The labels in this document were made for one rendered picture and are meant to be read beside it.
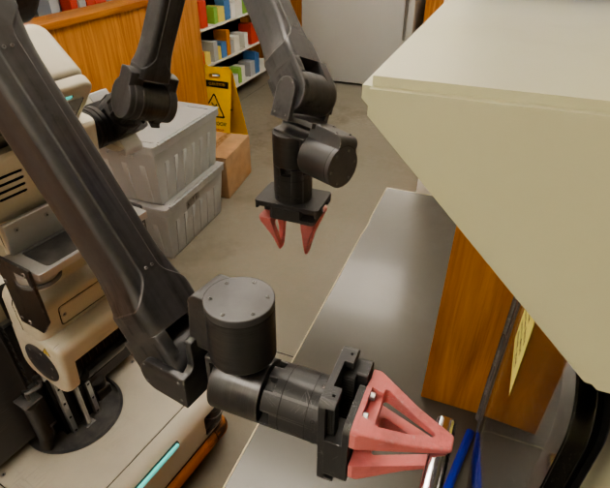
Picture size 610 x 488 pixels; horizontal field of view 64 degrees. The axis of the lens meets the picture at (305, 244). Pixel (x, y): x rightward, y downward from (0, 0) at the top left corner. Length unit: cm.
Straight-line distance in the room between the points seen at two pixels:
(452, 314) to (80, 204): 46
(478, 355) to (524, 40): 55
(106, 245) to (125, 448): 119
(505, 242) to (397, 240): 95
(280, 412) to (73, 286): 80
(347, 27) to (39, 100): 495
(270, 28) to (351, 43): 463
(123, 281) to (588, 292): 36
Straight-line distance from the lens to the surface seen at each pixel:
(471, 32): 22
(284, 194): 72
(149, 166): 243
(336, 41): 540
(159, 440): 158
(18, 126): 47
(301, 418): 42
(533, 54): 19
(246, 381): 43
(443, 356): 73
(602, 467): 27
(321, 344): 85
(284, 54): 70
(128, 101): 100
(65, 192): 45
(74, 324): 119
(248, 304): 38
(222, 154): 314
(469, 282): 64
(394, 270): 102
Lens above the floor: 155
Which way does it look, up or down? 35 degrees down
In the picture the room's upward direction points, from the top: straight up
